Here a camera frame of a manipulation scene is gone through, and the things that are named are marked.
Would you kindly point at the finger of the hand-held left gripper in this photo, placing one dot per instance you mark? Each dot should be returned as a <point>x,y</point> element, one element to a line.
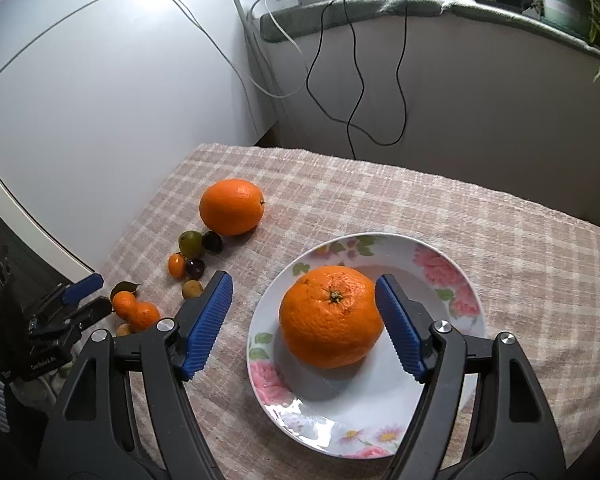
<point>92,310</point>
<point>82,287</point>

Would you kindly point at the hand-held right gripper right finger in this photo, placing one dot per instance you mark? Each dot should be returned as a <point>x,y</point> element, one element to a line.
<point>400,330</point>

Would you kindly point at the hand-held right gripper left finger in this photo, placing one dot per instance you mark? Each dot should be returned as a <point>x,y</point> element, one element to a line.
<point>207,325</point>

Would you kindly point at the mandarin with leaf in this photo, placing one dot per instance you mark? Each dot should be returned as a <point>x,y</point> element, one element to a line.
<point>123,306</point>

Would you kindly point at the yellow cherry tomato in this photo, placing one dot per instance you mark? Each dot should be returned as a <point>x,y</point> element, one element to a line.
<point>124,330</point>
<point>192,290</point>

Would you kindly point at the leafless mandarin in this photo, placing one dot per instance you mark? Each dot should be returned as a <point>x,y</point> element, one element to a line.
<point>146,316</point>

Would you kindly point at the large bumpy orange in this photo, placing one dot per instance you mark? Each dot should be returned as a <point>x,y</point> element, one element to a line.
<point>325,325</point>

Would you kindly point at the smooth orange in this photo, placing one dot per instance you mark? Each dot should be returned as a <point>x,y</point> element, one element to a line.
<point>231,206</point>

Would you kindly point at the dark cherry tomato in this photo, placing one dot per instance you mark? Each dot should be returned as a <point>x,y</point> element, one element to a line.
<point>196,268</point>
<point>212,242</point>

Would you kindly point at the orange cherry tomato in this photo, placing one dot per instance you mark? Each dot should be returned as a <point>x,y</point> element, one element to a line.
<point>176,264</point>

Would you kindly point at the green cherry tomato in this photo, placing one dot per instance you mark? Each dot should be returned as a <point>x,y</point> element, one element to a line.
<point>190,243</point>

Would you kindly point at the checked beige blanket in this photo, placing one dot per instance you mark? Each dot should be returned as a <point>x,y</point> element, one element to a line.
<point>430,200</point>

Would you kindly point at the white cabinet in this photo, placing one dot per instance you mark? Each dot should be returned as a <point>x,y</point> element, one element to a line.
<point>105,85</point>

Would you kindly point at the grey window sill cover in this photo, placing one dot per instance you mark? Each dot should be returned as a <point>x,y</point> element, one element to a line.
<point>480,10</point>

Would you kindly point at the small pink flower plant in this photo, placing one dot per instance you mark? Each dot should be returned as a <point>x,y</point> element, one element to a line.
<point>532,1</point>

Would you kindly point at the potted spider plant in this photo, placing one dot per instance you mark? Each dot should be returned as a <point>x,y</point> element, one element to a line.
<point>562,5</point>

